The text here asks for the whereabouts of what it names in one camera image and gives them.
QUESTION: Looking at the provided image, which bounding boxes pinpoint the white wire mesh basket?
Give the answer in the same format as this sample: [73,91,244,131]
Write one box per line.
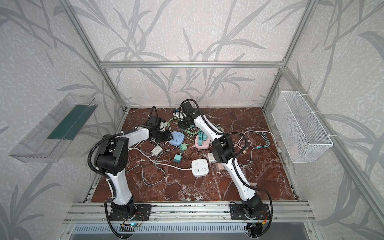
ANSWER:
[272,91,333,164]

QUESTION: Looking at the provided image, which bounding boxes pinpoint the teal charger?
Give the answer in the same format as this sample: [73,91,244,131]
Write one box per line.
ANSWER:
[173,154,183,164]

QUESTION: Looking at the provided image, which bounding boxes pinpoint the white power strip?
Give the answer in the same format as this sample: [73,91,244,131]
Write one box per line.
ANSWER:
[191,159,209,178]

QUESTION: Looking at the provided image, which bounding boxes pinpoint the teal usb cable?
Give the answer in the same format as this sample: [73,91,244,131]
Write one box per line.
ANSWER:
[251,131,271,151]

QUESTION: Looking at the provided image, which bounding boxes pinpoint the pink usb cable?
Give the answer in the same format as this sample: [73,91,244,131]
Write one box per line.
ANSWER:
[232,139,250,155]

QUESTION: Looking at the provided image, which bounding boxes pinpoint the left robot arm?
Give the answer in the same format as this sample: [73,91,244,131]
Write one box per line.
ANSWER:
[87,116,173,215]

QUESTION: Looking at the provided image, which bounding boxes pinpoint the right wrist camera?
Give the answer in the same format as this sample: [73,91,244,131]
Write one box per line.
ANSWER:
[173,109,185,120]

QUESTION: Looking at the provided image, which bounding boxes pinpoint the blue power strip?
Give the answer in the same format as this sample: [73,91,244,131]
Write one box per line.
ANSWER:
[168,131,185,146]

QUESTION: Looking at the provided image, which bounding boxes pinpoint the white power strip cord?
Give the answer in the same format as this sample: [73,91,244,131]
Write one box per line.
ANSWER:
[131,143,193,171]

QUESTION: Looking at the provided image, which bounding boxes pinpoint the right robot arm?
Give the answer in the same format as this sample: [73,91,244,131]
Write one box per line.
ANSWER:
[177,99,273,219]

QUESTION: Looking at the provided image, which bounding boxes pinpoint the pink power strip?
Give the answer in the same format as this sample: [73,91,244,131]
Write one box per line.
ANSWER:
[195,136,211,150]

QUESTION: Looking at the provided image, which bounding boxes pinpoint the clear plastic wall tray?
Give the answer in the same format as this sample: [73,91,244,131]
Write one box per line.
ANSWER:
[9,94,98,163]

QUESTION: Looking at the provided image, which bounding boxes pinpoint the pink charger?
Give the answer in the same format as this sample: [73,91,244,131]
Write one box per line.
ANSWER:
[215,163,225,171]

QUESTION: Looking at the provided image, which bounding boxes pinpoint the green charger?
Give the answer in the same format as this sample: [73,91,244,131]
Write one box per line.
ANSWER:
[179,144,188,152]

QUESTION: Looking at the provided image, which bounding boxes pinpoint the green usb cable bundle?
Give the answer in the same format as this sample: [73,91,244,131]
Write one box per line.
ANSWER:
[166,115,226,142]

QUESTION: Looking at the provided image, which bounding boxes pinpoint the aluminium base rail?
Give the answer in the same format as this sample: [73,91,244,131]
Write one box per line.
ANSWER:
[63,201,316,224]

